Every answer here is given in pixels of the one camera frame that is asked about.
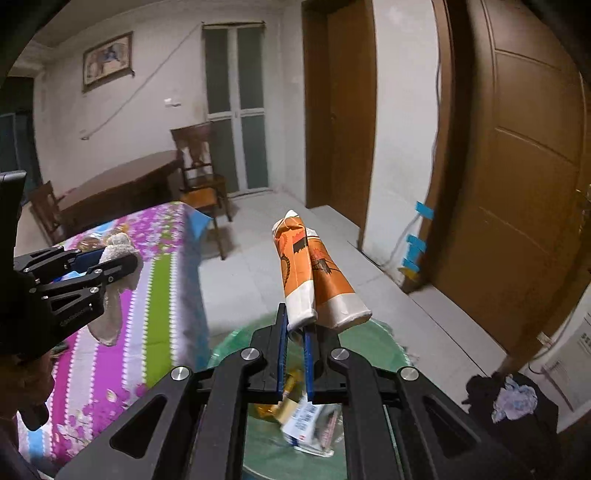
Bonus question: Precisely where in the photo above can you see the slanted wall cable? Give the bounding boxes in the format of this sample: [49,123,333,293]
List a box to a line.
[79,34,204,139]

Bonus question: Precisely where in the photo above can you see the trash bin with green bag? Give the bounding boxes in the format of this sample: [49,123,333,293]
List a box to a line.
[208,314,409,480]

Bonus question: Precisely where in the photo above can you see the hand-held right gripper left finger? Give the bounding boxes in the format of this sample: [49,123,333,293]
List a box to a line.
[55,302,289,480]

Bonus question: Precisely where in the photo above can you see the crumpled white tissue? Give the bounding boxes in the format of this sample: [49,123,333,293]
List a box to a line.
[491,376,539,423]

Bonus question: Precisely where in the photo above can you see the crushed orange paper cup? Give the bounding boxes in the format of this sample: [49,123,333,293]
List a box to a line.
[270,210,373,332]

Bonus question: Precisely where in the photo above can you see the glass double door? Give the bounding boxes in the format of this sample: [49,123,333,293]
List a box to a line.
[202,21,270,195]

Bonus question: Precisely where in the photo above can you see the white and blue box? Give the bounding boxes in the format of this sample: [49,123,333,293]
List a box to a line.
[281,399,326,450]

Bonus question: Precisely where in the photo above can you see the floral striped tablecloth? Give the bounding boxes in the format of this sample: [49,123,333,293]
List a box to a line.
[16,203,208,467]

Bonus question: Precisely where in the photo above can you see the person's left hand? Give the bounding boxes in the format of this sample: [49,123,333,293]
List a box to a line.
[0,353,56,418]

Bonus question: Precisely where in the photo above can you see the white appliance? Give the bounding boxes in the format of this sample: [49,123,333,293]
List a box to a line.
[526,277,591,411]

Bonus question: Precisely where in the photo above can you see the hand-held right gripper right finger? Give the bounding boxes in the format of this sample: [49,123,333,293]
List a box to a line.
[302,323,527,480]

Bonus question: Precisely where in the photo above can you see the framed picture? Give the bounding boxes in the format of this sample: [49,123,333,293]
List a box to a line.
[82,31,134,93]

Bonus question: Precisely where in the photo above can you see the dark window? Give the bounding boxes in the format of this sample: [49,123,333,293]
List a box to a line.
[0,76,42,195]

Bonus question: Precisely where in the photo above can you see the plain wooden door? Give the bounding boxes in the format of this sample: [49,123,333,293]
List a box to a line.
[301,0,378,247]

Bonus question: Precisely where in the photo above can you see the white and pink box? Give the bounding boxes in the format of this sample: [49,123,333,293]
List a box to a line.
[318,408,345,455]

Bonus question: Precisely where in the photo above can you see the gold packet box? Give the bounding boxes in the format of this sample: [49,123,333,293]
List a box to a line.
[259,374,303,423]

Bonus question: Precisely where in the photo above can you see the panelled wooden door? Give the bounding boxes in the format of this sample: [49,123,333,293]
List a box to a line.
[427,0,591,365]

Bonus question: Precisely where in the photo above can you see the round wooden table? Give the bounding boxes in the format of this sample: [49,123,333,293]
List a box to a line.
[58,150,183,232]

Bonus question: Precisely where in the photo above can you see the wooden chair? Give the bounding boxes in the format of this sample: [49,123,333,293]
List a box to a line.
[28,181,70,247]
[170,122,233,260]

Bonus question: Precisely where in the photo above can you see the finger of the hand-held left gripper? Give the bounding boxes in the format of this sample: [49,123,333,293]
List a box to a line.
[28,253,140,334]
[13,247,108,283]

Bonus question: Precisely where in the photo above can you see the grey knitted sock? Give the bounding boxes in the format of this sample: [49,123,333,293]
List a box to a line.
[88,232,141,348]

